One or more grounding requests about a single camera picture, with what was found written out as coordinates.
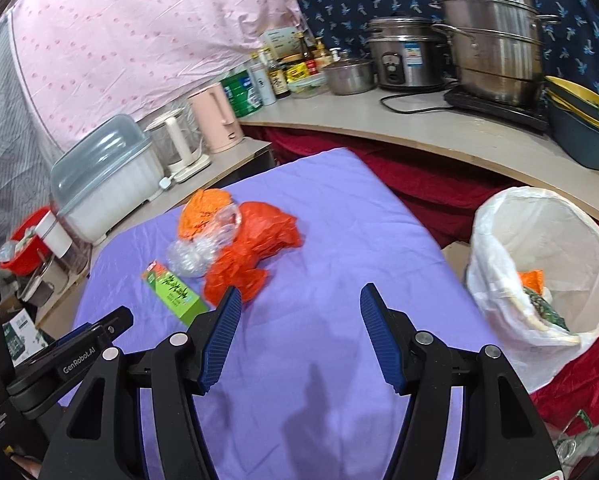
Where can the purple tablecloth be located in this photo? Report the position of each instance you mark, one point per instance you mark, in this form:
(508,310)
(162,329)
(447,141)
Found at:
(329,240)

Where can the white power plug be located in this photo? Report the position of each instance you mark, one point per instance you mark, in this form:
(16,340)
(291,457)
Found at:
(166,182)

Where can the printed cardboard box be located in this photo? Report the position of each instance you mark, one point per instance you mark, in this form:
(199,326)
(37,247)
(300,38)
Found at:
(21,337)

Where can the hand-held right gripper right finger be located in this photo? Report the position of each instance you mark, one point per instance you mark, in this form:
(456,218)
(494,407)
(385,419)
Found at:
(379,335)

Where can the red plastic bag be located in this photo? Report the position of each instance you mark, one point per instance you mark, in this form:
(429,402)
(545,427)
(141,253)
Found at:
(259,240)

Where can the white lined trash bin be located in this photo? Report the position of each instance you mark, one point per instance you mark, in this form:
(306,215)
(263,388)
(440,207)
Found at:
(489,260)

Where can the red cloth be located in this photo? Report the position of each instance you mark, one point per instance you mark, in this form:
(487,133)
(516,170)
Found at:
(429,180)

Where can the green patterned packet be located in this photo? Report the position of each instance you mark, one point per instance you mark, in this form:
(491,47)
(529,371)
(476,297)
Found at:
(547,312)

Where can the steel rice cooker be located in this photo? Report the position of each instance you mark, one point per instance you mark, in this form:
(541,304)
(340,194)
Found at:
(409,55)

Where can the clear plastic bag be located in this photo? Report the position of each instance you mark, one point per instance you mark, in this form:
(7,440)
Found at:
(194,257)

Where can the green can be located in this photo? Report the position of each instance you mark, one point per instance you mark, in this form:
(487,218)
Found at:
(242,95)

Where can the yellow plastic basin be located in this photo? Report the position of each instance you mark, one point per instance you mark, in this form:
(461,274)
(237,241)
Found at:
(589,97)

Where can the steel pot with lid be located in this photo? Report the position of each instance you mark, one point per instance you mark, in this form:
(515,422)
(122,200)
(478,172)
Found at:
(349,77)

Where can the white bottle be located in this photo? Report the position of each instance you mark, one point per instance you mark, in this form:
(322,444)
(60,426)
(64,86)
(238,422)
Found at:
(264,85)

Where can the red plastic basin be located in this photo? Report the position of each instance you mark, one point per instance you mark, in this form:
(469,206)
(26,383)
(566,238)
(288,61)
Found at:
(21,255)

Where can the wooden side table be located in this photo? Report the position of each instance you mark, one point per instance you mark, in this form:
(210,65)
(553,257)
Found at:
(229,160)

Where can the clear food container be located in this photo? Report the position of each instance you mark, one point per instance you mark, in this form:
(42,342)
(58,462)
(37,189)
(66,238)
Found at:
(309,87)

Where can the dark sauce bottle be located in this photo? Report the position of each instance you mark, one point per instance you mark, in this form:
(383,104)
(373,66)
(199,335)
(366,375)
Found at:
(278,80)

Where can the white blender cup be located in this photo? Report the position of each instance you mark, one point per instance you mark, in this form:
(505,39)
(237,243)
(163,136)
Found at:
(54,235)

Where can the person's left hand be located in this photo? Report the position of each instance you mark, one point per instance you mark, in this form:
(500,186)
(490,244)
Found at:
(26,469)

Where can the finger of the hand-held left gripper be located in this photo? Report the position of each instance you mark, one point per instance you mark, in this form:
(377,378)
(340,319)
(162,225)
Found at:
(114,321)

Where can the pink electric kettle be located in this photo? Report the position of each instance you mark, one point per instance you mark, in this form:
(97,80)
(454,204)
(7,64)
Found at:
(214,120)

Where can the dish box with grey lid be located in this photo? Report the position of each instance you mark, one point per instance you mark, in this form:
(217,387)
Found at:
(104,185)

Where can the yellowish oil bottle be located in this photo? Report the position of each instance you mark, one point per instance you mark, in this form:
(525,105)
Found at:
(323,55)

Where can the pink dotted curtain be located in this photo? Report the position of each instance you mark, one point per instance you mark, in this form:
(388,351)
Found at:
(129,40)

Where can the white and green carton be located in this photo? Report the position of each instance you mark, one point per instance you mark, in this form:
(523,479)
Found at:
(279,42)

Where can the tall steel steamer pot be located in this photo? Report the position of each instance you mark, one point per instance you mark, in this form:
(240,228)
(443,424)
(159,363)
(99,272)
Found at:
(494,45)

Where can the yellow seasoning packet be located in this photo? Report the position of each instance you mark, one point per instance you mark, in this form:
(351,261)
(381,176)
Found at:
(297,72)

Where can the glass electric kettle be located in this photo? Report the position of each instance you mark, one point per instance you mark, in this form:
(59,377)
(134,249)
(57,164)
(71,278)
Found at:
(172,142)

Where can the crumpled clear plastic packaging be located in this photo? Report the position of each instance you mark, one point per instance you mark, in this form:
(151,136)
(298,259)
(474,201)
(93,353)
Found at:
(579,445)

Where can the large orange plastic bag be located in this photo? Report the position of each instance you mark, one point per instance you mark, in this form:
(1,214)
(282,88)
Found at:
(530,282)

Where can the curved wooden counter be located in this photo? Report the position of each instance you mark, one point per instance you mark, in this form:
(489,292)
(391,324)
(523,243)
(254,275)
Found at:
(379,120)

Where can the black induction cooker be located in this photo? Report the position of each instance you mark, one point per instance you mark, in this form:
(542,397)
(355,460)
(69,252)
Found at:
(494,110)

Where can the grey striped cloth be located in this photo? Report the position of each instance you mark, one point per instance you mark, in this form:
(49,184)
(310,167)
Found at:
(9,135)

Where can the blue floral cloth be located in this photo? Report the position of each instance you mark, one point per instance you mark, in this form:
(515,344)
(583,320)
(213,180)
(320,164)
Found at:
(344,10)

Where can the stacked yellow and teal basins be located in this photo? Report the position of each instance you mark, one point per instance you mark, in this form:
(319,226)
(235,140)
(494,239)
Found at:
(579,140)

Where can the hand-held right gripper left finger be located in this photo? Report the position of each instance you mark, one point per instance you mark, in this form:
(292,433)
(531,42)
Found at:
(224,340)

